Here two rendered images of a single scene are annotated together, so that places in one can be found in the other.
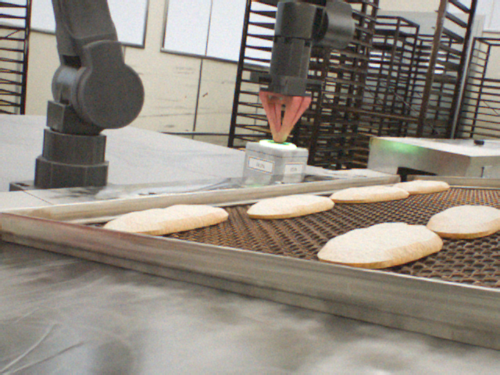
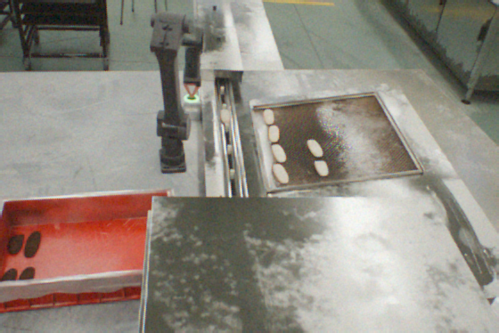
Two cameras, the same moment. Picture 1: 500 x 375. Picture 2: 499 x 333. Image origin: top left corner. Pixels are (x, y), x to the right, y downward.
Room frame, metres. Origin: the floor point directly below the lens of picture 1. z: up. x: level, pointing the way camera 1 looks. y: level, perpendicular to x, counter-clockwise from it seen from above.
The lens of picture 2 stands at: (-0.45, 1.09, 1.90)
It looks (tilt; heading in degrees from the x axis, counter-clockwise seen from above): 37 degrees down; 310
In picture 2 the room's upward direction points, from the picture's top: 7 degrees clockwise
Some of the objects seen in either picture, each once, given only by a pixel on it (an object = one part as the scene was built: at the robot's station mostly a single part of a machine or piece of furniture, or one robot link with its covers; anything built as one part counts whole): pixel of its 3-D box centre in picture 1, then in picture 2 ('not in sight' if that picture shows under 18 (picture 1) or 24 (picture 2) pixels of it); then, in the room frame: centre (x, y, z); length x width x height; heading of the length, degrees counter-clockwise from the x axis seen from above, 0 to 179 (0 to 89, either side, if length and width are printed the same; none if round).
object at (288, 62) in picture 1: (289, 63); (192, 69); (0.86, -0.03, 1.02); 0.10 x 0.07 x 0.07; 141
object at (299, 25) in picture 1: (298, 22); (192, 53); (0.86, -0.04, 1.08); 0.07 x 0.06 x 0.07; 129
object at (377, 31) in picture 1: (369, 106); not in sight; (6.04, -1.12, 0.89); 0.60 x 0.60 x 1.78; 54
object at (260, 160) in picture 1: (273, 180); (192, 110); (0.86, -0.03, 0.84); 0.08 x 0.08 x 0.11; 51
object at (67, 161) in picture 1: (73, 166); (172, 152); (0.66, 0.21, 0.86); 0.12 x 0.09 x 0.08; 147
